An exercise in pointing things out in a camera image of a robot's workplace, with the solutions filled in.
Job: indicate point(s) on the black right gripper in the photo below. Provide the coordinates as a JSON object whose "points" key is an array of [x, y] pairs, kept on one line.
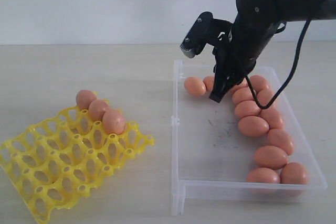
{"points": [[228, 74]]}

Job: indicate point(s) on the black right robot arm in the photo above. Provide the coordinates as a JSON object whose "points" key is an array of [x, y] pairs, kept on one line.
{"points": [[257, 21]]}

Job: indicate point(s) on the brown egg back row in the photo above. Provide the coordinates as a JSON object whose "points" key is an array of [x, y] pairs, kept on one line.
{"points": [[259, 83]]}

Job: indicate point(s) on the brown egg packed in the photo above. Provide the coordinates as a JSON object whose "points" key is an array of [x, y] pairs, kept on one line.
{"points": [[113, 122], [84, 98], [97, 109]]}

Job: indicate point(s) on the brown egg under gripper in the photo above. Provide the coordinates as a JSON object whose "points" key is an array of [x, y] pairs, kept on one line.
{"points": [[247, 108]]}

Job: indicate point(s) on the yellow plastic egg tray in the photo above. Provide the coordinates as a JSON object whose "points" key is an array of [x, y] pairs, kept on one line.
{"points": [[53, 163]]}

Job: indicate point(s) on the brown egg second row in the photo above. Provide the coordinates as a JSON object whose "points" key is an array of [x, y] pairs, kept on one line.
{"points": [[270, 157]]}

